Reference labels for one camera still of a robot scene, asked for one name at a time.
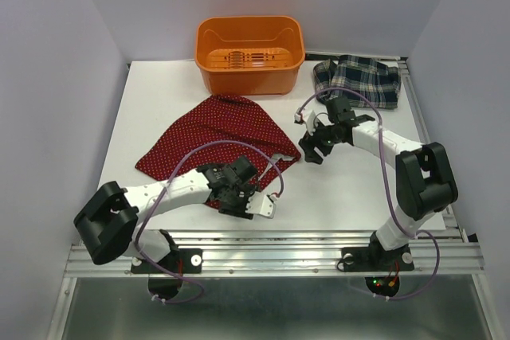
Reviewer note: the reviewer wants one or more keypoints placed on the aluminium rail frame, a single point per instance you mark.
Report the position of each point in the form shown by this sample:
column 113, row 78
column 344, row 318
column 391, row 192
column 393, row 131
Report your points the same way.
column 282, row 284

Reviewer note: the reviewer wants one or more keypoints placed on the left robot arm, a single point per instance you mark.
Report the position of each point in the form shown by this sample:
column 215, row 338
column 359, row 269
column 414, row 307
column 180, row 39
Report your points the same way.
column 111, row 222

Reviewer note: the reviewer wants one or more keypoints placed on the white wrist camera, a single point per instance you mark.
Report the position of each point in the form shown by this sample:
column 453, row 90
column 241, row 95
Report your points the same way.
column 262, row 204
column 308, row 118

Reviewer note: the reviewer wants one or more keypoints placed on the red polka dot skirt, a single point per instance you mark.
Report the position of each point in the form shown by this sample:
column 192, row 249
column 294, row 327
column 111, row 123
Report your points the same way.
column 219, row 130

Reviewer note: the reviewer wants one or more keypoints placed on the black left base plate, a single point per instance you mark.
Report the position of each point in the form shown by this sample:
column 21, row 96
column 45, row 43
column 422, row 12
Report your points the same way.
column 183, row 261

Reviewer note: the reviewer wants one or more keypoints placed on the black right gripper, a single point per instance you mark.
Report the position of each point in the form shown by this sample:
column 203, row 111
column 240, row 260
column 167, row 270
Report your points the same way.
column 307, row 143

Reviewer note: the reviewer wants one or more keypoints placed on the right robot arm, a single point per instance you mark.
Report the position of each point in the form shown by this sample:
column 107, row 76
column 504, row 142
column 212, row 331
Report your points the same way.
column 425, row 184

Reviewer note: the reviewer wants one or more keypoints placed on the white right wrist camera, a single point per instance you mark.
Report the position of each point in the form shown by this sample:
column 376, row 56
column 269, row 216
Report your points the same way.
column 308, row 118

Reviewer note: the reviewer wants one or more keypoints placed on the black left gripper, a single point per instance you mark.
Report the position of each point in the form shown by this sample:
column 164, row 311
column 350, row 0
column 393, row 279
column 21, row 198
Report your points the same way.
column 238, row 211

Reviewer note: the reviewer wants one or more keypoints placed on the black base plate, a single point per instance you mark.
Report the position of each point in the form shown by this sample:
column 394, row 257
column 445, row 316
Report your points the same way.
column 183, row 261
column 363, row 259

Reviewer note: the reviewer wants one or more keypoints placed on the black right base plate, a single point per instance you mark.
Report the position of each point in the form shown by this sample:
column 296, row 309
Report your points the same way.
column 363, row 259

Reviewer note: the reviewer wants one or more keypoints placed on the navy plaid skirt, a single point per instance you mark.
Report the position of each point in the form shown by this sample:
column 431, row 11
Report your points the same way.
column 364, row 81

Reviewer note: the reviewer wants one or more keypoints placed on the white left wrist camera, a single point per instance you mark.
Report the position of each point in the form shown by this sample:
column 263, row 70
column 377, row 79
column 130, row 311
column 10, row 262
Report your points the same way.
column 262, row 204

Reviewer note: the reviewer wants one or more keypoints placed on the orange plastic basket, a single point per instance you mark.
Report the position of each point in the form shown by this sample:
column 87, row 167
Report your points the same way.
column 249, row 55

